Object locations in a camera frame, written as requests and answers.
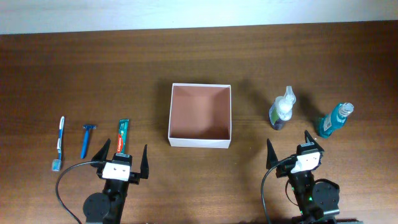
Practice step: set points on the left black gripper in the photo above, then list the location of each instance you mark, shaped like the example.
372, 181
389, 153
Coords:
135, 177

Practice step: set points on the blue disposable razor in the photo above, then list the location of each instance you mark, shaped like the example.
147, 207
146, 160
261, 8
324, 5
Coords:
87, 128

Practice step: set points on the blue white toothbrush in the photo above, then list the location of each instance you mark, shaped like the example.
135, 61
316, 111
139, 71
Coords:
57, 163

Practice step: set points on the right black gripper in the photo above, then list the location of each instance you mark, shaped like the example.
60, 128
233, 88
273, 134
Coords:
285, 167

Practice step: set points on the clear spray bottle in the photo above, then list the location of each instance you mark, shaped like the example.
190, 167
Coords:
281, 109

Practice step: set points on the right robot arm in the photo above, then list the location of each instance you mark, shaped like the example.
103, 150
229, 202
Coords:
317, 200

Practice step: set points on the white cardboard box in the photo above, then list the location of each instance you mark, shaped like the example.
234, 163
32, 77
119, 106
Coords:
200, 115

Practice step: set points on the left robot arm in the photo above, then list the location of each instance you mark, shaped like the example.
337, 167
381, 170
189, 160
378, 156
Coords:
107, 206

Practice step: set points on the green red toothpaste tube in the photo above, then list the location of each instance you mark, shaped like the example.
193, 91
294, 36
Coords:
122, 135

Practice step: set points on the blue mouthwash bottle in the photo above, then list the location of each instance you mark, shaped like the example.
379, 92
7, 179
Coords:
336, 119

